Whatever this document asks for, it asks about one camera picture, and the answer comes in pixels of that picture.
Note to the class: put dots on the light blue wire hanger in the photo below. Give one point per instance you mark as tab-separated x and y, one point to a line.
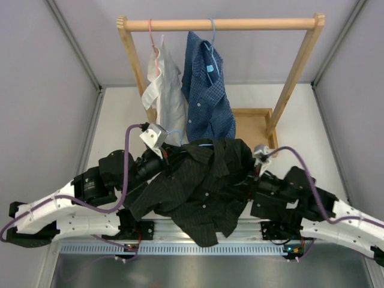
179	138

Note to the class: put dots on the black pinstripe shirt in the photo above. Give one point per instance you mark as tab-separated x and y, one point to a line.
204	196

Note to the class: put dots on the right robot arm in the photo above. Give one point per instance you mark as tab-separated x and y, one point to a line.
293	208

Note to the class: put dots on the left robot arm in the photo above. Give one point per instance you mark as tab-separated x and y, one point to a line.
78	209

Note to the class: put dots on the blue checked shirt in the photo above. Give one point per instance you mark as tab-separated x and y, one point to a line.
209	113

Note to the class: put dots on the white shirt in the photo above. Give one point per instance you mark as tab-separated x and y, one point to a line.
164	90

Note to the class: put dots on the wooden clothes rack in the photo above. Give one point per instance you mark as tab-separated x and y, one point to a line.
254	125

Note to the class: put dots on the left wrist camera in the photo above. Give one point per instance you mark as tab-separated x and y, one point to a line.
153	136

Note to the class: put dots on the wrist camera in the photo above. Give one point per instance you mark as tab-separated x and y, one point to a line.
153	136
262	158

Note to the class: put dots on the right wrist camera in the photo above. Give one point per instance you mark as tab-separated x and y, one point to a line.
262	158

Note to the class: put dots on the pink wire hanger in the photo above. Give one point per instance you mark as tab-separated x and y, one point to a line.
153	39

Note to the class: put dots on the blue wire hanger middle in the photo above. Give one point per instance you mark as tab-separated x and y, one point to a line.
212	33

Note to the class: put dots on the aluminium mounting rail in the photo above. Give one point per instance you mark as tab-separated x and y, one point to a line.
168	229

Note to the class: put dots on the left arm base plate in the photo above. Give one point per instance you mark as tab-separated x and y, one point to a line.
143	230

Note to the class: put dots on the slotted cable duct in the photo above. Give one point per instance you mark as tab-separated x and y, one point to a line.
258	249

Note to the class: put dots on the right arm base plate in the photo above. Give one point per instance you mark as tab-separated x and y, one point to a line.
273	230

